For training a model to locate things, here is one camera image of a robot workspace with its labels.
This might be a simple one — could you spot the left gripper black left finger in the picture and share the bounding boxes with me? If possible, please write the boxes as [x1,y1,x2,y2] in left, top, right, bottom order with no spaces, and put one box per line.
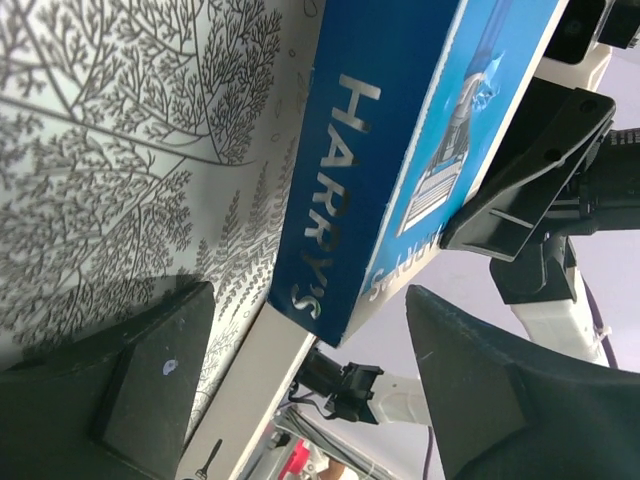
[1,282,215,479]

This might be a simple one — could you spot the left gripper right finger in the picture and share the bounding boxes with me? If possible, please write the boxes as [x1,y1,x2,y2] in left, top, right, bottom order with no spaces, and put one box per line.
[405,285,639,479]

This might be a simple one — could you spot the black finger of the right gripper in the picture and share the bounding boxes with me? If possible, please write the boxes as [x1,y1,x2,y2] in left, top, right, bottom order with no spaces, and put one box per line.
[440,79,616,262]

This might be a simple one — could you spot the blue Harry's razor box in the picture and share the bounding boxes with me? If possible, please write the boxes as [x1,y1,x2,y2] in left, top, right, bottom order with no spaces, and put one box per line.
[268,1,566,346]

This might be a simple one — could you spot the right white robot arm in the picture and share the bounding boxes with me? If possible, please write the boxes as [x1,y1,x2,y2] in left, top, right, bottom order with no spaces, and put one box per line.
[440,1,639,367]

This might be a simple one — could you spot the tall beige slim box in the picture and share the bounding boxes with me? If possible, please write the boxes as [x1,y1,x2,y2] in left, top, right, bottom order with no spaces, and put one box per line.
[176,304,314,480]

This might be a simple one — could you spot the floral table mat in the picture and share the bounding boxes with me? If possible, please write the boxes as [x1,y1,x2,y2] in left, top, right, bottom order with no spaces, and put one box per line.
[1,0,325,434]

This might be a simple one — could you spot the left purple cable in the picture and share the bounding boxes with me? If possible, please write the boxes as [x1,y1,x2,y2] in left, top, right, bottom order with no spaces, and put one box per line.
[422,424,434,480]

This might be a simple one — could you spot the purple cable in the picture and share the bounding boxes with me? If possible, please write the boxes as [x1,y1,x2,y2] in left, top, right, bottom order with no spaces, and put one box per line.
[582,279,619,369]
[422,424,434,480]

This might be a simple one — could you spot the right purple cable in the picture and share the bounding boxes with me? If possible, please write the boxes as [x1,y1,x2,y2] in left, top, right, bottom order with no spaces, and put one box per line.
[582,279,619,369]

